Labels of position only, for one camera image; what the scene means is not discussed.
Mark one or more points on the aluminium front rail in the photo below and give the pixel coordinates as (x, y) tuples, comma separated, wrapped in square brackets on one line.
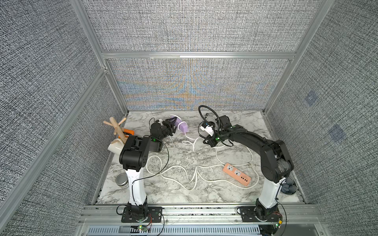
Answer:
[(203, 214)]

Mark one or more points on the dark blue bowl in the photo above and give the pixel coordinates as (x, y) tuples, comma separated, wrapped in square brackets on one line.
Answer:
[(288, 186)]

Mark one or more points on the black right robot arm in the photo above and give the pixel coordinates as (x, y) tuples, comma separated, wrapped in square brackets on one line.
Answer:
[(275, 161)]

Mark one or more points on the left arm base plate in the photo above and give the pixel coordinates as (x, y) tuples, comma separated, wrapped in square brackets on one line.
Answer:
[(134, 214)]

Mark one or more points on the black and white power strip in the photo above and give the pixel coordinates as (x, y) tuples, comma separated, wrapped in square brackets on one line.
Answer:
[(211, 121)]

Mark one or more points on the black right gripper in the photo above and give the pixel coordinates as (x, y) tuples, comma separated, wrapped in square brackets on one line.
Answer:
[(205, 134)]

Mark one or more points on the wooden mug tree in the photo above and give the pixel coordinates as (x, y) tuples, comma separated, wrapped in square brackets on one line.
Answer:
[(117, 129)]

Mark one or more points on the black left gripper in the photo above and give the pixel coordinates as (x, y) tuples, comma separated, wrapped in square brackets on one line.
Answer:
[(168, 127)]

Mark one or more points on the cream ceramic mug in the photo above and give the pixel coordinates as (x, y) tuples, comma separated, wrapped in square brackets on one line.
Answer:
[(116, 146)]

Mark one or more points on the orange box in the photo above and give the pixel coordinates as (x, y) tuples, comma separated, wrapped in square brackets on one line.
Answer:
[(128, 132)]

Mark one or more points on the pink power strip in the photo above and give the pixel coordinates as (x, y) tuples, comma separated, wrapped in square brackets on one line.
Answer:
[(237, 174)]

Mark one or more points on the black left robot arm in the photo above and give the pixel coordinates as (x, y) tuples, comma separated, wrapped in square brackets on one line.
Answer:
[(135, 154)]

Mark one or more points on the metal tin can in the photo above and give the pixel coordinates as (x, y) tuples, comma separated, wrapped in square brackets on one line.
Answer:
[(122, 179)]

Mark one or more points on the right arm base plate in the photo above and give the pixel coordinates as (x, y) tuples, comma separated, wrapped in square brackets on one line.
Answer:
[(260, 214)]

